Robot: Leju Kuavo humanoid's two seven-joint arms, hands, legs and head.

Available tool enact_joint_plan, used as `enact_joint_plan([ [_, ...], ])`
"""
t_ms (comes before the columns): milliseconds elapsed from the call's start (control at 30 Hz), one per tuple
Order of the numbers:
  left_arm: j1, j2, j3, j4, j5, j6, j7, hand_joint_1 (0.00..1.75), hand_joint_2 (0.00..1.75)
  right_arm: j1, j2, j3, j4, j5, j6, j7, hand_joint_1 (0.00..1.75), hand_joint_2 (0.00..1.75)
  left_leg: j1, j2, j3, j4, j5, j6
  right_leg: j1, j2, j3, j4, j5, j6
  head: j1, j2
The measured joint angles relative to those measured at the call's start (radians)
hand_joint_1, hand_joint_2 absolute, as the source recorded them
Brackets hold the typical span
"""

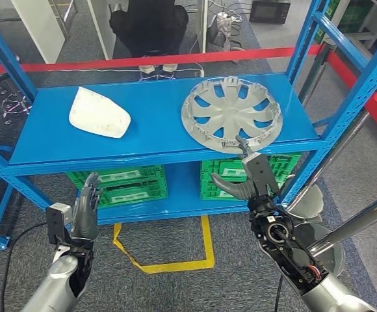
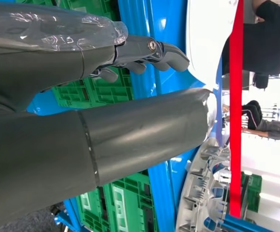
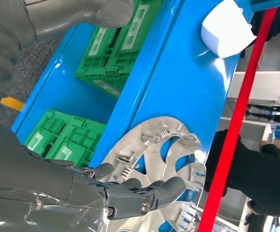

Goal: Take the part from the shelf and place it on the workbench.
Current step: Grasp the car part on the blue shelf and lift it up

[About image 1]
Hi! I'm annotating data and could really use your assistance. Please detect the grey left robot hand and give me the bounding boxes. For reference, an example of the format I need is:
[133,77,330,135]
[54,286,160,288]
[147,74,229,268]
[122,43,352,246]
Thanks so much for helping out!
[71,172,104,242]

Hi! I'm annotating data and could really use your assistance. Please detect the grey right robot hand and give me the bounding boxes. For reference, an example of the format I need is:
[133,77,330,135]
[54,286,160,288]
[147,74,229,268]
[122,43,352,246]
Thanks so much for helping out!
[210,135,255,202]

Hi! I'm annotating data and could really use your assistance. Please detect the silver plastic wheel hubcap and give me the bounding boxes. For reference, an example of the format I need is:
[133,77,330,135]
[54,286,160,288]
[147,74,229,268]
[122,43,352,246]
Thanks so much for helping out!
[181,76,283,155]

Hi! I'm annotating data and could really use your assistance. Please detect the white plastic cover part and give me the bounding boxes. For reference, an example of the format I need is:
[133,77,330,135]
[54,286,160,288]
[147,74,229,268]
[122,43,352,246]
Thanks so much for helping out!
[69,86,131,140]

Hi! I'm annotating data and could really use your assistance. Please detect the blue metal shelf rack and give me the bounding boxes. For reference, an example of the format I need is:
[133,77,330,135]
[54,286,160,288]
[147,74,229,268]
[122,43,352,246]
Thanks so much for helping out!
[0,0,377,252]

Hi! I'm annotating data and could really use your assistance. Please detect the grey workbench dark legs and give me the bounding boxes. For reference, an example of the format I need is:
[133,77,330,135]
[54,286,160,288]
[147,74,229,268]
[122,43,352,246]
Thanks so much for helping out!
[298,25,377,109]

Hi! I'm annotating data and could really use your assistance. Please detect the yellow floor tape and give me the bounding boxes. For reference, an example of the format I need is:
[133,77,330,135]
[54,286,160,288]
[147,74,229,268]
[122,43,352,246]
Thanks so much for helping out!
[113,215,215,276]

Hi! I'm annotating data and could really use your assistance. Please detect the chrome stanchion with round base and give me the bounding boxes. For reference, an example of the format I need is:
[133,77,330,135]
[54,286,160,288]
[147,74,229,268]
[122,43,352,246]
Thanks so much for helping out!
[285,84,377,222]
[292,188,377,281]

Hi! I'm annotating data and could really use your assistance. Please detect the grey bag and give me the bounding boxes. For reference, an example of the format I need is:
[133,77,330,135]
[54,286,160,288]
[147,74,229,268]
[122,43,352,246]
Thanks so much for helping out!
[207,17,241,51]

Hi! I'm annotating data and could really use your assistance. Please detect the black round stool chrome base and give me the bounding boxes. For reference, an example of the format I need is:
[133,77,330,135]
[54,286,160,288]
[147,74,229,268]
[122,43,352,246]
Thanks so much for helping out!
[139,53,177,82]

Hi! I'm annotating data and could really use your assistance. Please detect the red barrier belt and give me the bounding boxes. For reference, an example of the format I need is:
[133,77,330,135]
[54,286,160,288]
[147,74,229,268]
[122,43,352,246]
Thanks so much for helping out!
[326,51,377,145]
[0,45,323,75]

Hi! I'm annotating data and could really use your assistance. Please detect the white power strip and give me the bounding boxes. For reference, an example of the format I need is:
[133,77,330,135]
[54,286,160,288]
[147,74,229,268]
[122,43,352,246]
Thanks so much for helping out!
[217,12,243,27]

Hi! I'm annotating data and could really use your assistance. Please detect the black microwave oven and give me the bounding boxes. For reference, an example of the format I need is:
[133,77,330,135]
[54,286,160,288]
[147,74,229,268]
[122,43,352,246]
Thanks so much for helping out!
[249,0,292,25]

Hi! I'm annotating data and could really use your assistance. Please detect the person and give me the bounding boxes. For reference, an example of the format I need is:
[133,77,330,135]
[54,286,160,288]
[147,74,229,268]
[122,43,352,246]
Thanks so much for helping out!
[109,0,189,74]

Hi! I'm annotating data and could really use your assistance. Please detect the white desk panel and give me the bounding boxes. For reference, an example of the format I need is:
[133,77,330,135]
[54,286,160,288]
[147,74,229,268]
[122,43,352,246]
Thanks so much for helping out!
[11,0,66,64]

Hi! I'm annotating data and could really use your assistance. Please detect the green plastic storage crate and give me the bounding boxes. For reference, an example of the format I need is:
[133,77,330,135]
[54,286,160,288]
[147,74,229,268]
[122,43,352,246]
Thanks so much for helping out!
[315,0,375,44]

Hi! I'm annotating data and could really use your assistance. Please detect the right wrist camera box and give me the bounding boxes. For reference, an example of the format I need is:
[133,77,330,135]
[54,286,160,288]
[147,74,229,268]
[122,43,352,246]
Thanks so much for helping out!
[241,151,281,198]

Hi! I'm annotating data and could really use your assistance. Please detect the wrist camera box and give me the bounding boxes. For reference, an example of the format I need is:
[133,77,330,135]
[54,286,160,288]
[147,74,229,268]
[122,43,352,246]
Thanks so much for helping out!
[241,151,281,198]
[45,202,73,247]

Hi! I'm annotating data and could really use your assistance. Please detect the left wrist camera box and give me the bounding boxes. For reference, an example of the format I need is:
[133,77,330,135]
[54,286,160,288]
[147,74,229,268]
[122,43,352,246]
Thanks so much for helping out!
[45,202,73,247]

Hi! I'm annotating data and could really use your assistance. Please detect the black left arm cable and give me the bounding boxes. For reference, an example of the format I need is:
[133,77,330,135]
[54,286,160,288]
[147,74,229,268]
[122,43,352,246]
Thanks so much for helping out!
[0,222,48,312]

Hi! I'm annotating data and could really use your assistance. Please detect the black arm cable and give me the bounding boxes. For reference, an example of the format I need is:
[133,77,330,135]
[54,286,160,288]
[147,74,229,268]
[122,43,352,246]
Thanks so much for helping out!
[0,222,48,312]
[274,275,284,312]

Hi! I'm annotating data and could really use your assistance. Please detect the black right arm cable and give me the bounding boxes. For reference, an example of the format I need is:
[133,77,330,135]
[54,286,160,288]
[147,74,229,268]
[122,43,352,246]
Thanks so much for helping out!
[274,275,284,312]

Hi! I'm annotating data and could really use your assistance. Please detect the grey metal frame legs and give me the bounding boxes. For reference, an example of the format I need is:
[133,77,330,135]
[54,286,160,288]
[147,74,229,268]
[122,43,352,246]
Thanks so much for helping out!
[48,0,79,40]

